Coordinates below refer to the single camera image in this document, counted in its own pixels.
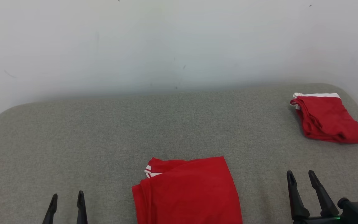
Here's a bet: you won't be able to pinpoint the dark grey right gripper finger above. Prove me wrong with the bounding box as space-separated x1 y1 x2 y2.
287 170 310 220
308 170 340 217

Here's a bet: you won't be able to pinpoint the red Bulls 23 jersey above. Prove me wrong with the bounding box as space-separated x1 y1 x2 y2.
131 156 243 224

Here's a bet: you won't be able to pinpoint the red shorts with white stripe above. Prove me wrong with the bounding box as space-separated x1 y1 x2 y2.
290 92 358 144

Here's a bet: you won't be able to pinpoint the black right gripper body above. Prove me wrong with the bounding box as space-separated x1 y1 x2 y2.
292 215 346 224

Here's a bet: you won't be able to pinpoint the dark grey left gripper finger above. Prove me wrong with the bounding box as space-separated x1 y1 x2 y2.
42 194 58 224
76 190 88 224

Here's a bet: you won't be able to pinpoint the grey fabric sofa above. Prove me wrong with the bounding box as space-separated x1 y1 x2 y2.
0 82 358 224

